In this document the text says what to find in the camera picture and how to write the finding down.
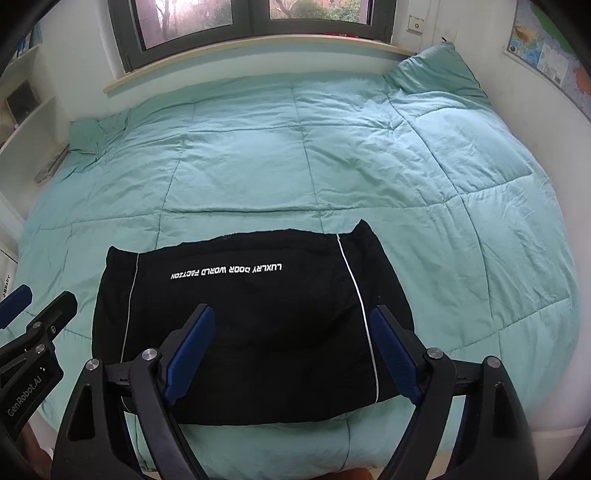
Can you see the dark framed window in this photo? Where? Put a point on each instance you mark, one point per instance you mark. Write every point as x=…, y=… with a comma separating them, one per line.
x=258, y=23

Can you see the white shelf unit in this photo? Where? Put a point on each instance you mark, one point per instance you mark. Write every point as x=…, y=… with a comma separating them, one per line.
x=37, y=124

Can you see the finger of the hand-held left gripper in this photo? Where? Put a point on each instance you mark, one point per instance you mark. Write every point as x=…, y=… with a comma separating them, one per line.
x=55, y=316
x=14, y=304

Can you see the wall map poster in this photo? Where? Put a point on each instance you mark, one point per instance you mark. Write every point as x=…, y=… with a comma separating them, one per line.
x=554, y=50

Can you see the teal quilted blanket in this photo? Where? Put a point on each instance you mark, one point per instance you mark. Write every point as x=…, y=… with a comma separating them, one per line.
x=323, y=161

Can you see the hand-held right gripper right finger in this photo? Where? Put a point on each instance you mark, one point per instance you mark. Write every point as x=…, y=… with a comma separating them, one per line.
x=397, y=355

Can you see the wooden edged window sill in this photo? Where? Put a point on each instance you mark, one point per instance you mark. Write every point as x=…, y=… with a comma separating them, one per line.
x=249, y=57

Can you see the black jacket with grey piping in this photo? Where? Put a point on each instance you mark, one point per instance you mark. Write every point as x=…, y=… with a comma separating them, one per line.
x=258, y=323

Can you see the white wall switch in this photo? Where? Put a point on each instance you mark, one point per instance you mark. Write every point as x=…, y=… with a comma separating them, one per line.
x=416, y=22

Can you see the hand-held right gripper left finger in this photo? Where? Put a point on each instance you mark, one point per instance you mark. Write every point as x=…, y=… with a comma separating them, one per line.
x=191, y=355

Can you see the person's left forearm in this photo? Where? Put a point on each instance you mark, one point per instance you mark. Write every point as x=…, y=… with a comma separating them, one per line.
x=36, y=450

